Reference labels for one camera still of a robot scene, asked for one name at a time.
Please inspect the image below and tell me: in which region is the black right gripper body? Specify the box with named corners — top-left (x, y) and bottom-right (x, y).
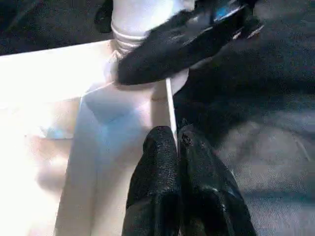
top-left (194, 0), bottom-right (266, 40)

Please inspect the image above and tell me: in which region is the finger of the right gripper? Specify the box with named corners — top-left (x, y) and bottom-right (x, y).
top-left (115, 8), bottom-right (238, 86)
top-left (94, 0), bottom-right (115, 34)

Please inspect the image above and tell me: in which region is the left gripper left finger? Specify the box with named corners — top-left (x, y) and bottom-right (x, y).
top-left (123, 125), bottom-right (183, 236)

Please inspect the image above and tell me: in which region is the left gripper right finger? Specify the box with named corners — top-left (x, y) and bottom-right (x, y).
top-left (177, 124), bottom-right (258, 236)

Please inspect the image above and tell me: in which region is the white plastic table leg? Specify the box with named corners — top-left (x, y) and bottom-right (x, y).
top-left (110, 0), bottom-right (188, 57)

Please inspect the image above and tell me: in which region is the white plastic table top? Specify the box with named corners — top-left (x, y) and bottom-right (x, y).
top-left (0, 40), bottom-right (190, 236)

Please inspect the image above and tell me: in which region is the black work mat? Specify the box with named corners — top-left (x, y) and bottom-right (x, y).
top-left (0, 0), bottom-right (315, 236)

